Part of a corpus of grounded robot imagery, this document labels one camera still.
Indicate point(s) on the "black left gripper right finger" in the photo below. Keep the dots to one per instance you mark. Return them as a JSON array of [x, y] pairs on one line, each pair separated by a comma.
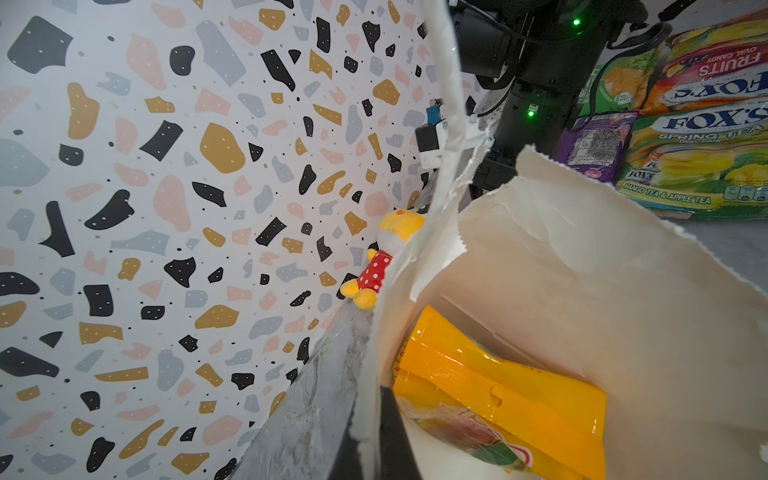
[[396, 455]]

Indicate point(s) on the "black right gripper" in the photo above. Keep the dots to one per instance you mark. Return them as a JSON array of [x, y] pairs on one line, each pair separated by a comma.
[[493, 172]]

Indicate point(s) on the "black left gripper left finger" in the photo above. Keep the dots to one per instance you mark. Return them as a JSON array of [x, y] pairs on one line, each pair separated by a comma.
[[347, 465]]

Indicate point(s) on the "purple snack packet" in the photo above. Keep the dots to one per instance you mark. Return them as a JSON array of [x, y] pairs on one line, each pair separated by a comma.
[[595, 146]]

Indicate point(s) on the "white printed paper bag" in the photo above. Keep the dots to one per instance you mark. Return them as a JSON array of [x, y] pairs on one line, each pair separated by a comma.
[[576, 279]]

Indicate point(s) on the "green corn chips bag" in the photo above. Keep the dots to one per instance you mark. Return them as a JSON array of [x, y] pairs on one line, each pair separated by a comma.
[[621, 87]]

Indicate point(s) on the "small green snack box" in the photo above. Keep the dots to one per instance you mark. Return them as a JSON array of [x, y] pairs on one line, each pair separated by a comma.
[[707, 164]]

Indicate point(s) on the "Fox's fruits candy bag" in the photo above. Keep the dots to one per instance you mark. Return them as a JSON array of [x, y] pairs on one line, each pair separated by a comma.
[[711, 66]]

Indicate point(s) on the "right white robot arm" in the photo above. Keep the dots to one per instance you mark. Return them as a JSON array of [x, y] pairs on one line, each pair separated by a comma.
[[540, 55]]

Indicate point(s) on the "yellow plush toy red dress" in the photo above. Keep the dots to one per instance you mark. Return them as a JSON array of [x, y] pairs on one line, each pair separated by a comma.
[[395, 230]]

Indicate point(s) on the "yellow snack packet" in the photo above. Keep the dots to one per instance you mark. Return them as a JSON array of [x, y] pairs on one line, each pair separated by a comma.
[[503, 413]]

